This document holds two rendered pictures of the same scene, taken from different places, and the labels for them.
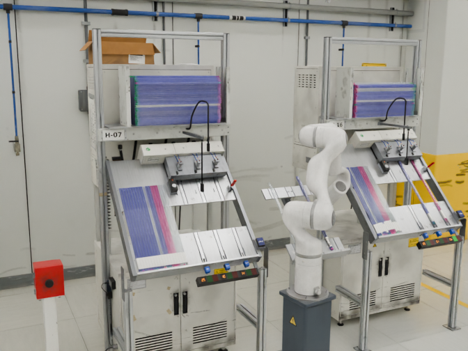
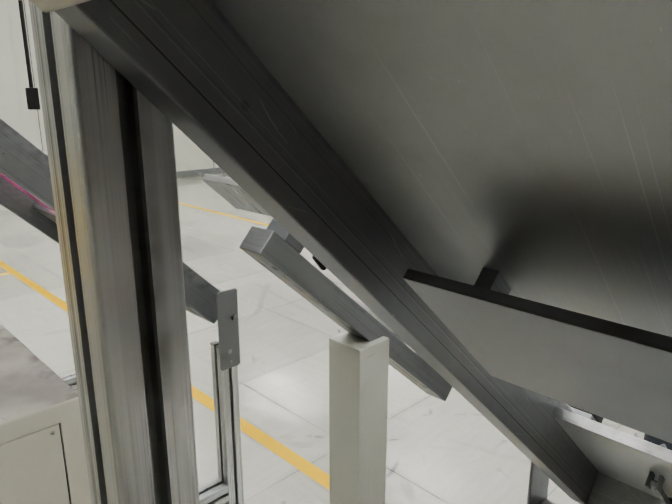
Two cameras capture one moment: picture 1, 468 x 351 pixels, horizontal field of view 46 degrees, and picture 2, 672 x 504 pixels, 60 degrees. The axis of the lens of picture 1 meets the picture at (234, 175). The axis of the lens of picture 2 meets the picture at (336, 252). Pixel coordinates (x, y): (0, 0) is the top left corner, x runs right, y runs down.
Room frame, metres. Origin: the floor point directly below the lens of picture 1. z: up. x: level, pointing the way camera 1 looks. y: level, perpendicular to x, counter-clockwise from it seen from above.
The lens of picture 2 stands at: (3.30, 0.32, 1.13)
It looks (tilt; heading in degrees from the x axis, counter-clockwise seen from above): 15 degrees down; 251
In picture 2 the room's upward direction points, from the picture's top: straight up
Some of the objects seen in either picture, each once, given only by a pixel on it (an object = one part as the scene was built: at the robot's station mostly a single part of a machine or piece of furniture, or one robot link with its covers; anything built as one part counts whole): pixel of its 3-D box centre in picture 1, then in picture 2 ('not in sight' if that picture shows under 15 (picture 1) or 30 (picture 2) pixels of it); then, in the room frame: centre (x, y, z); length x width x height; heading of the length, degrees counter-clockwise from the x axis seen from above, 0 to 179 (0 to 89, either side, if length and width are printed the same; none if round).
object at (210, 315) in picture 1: (163, 295); not in sight; (3.24, 0.44, 0.31); 0.70 x 0.65 x 0.62; 115
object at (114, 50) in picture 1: (141, 47); not in sight; (3.38, 0.55, 1.82); 0.68 x 0.30 x 0.20; 115
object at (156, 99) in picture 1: (176, 99); not in sight; (3.16, 0.33, 1.52); 0.51 x 0.13 x 0.27; 115
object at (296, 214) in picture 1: (302, 227); not in sight; (2.39, -0.31, 1.00); 0.19 x 0.12 x 0.24; 68
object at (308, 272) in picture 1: (308, 274); not in sight; (2.37, -0.34, 0.79); 0.19 x 0.19 x 0.18
